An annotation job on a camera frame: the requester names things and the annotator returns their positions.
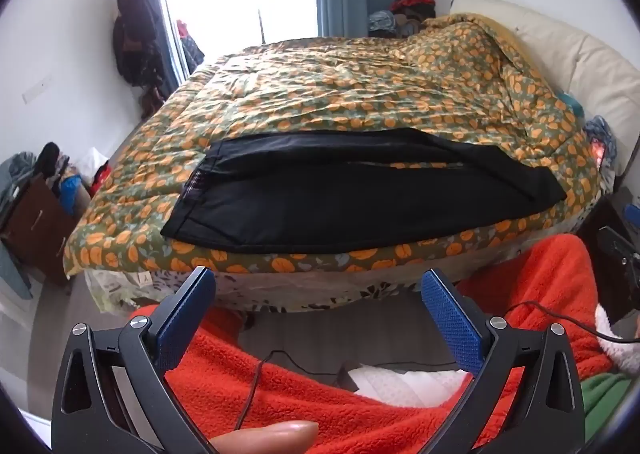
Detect leaf print bed sheet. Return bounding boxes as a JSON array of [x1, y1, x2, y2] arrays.
[[85, 229, 576, 315]]

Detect white plastic bag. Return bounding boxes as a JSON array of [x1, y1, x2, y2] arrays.
[[81, 146, 108, 181]]

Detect grey cloth heap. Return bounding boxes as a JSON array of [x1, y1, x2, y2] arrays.
[[0, 151, 43, 215]]

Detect black cable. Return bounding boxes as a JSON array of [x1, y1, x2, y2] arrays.
[[502, 301, 640, 342], [234, 349, 361, 431]]

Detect red bag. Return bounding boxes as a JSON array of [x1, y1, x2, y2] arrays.
[[91, 161, 112, 195]]

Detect dark hanging coats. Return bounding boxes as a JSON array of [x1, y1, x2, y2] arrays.
[[112, 0, 173, 119]]

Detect brown wooden cabinet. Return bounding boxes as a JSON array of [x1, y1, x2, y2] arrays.
[[0, 174, 81, 285]]

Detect clothes pile behind bed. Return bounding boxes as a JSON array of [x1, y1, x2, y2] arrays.
[[369, 0, 438, 38]]

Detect white cloth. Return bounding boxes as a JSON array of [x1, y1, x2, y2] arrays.
[[347, 366, 473, 407]]

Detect white fleece cuff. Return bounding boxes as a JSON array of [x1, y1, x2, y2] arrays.
[[594, 306, 640, 376]]

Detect clothes heap beside headboard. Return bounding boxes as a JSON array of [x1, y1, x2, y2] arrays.
[[584, 116, 619, 191]]

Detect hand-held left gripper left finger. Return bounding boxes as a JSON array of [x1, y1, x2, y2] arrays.
[[50, 265, 217, 454]]

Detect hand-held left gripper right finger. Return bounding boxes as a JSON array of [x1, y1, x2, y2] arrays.
[[421, 269, 586, 454]]

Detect pumpkin print quilt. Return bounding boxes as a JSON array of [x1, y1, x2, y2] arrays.
[[64, 14, 603, 277]]

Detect clothes by window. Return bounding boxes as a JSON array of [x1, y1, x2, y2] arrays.
[[176, 20, 206, 74]]

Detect person's red fleece clothing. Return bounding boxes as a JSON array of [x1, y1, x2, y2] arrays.
[[127, 234, 613, 454]]

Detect black pants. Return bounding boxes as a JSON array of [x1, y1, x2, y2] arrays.
[[160, 128, 568, 255]]

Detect blue plastic bag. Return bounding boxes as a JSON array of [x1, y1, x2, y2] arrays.
[[59, 176, 83, 215]]

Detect white wall plate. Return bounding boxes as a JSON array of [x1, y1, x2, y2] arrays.
[[22, 76, 53, 102]]

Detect person's left hand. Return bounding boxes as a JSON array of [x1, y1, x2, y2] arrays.
[[207, 421, 320, 454]]

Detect green cloth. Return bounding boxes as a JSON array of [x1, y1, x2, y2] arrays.
[[580, 371, 633, 430]]

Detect teal item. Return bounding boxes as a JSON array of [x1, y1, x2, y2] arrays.
[[559, 91, 584, 118]]

